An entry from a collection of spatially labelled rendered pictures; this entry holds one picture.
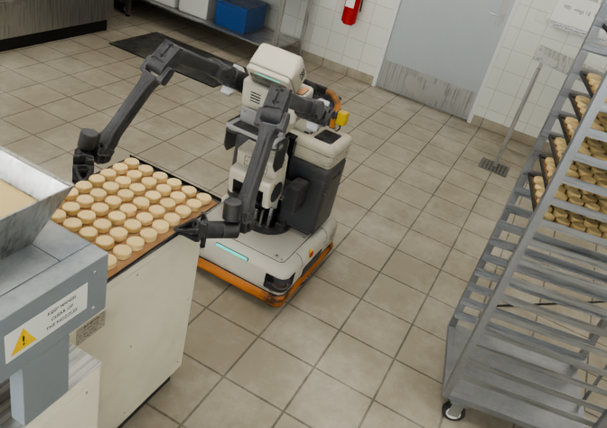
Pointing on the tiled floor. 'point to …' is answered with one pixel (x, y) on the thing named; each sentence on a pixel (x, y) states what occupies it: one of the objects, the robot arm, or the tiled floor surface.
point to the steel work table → (256, 30)
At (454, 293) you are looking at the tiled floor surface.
